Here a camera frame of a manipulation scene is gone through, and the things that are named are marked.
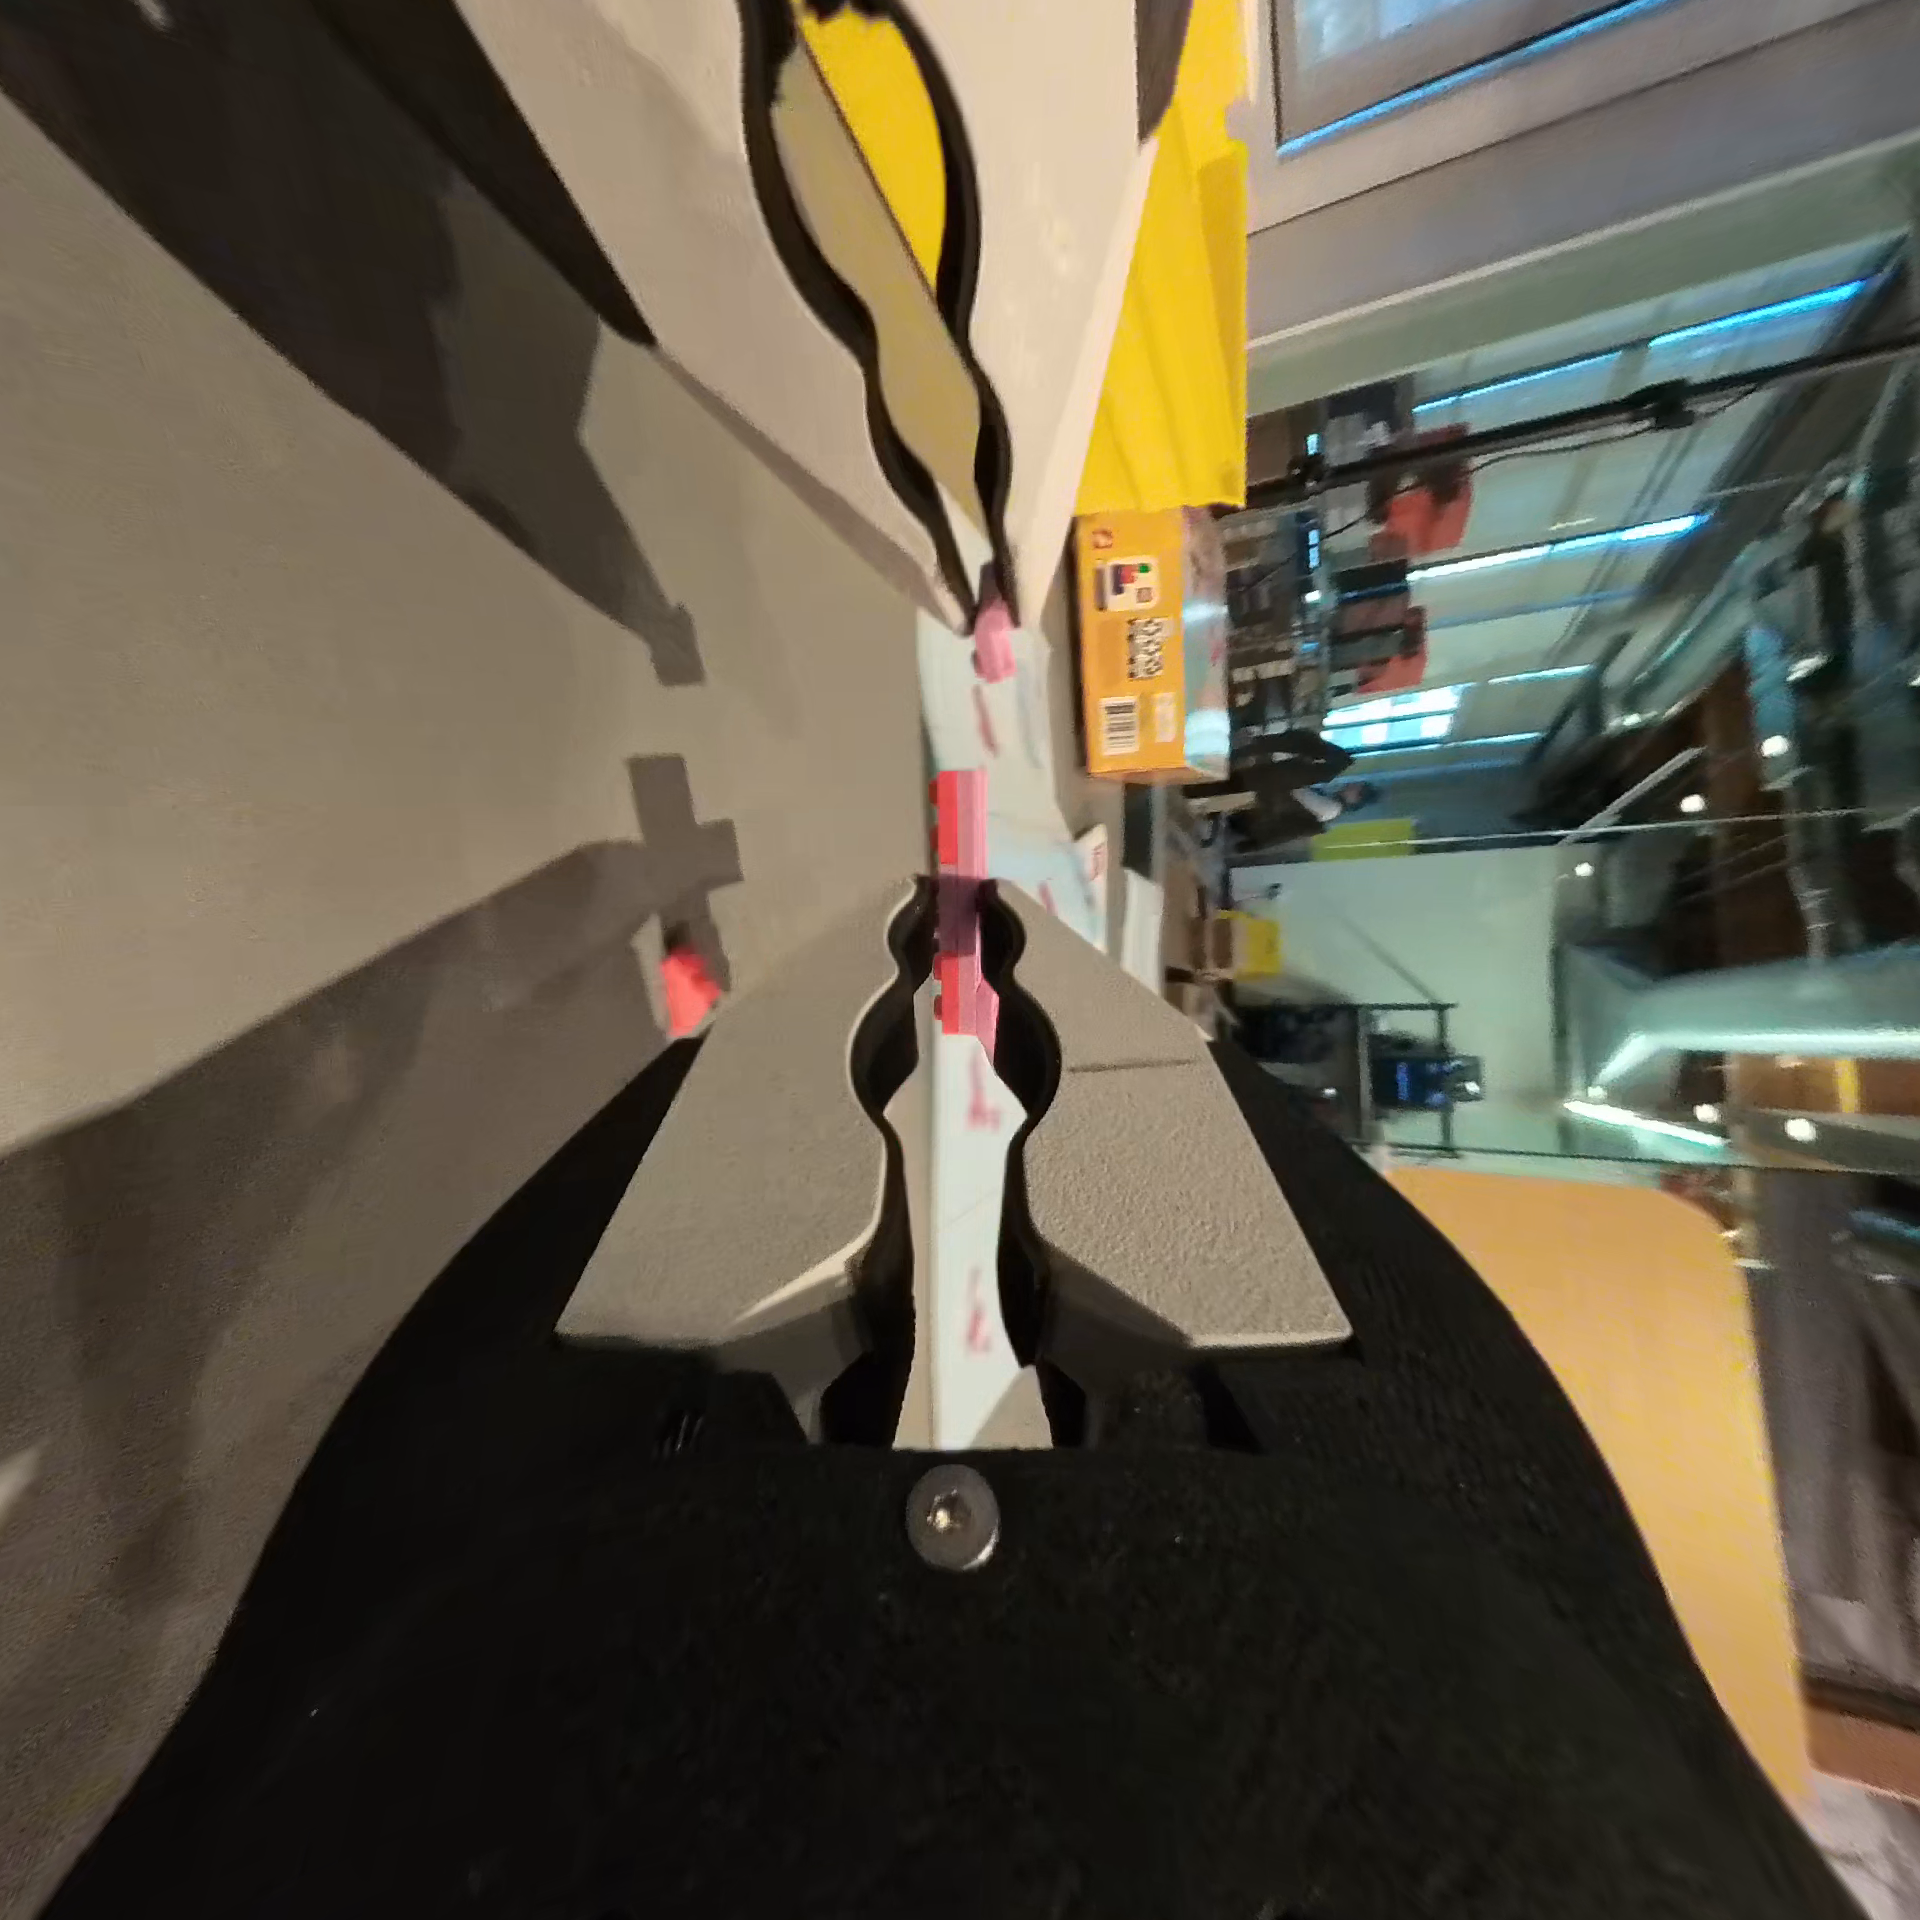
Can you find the red 3D printer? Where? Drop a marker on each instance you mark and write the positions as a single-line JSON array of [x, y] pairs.
[[1389, 645], [1426, 503]]

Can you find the black tripod stand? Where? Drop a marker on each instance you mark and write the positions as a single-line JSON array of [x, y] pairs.
[[1575, 421]]

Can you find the wooden book stand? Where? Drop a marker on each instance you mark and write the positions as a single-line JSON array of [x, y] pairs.
[[1621, 1424]]

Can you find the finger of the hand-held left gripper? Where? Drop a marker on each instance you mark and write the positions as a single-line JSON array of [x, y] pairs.
[[630, 182], [1050, 225]]

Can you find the pink plate brick assembly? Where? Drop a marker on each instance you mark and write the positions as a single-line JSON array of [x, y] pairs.
[[962, 839]]

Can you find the red slope brick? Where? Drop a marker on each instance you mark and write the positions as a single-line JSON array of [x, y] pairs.
[[687, 990]]

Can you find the small yellow crate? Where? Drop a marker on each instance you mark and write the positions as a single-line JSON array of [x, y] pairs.
[[1253, 939]]

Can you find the black shelving rack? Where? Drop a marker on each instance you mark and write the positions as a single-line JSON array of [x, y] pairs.
[[1411, 1072]]

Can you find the orange toy brick box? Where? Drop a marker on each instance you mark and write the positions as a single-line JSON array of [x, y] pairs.
[[1148, 645]]

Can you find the open instruction booklet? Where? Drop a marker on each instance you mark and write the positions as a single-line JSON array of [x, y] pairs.
[[962, 1200]]

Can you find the large window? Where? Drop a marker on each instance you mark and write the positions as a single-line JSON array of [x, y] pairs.
[[1426, 60]]

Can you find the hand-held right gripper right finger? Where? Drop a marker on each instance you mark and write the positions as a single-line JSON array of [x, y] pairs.
[[1185, 1200]]

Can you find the small pink brick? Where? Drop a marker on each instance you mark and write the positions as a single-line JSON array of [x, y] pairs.
[[991, 645]]

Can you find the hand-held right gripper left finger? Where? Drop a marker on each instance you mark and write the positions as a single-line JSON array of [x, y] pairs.
[[734, 1184]]

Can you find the yellow plastic bin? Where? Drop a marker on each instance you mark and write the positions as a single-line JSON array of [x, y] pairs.
[[1185, 376]]

